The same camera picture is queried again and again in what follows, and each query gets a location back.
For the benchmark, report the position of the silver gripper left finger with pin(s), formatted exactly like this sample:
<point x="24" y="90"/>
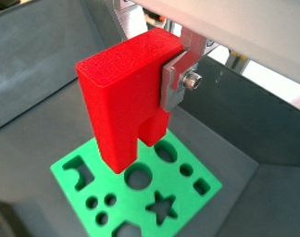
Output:
<point x="130" y="16"/>

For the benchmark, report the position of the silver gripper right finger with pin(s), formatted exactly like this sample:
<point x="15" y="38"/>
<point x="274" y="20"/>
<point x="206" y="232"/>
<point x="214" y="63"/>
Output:
<point x="178" y="71"/>

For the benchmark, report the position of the red double-square block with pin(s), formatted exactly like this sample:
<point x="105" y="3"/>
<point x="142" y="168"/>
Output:
<point x="119" y="80"/>

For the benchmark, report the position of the green shape-sorter board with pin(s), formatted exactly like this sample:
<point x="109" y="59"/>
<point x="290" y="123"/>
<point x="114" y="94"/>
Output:
<point x="153" y="197"/>

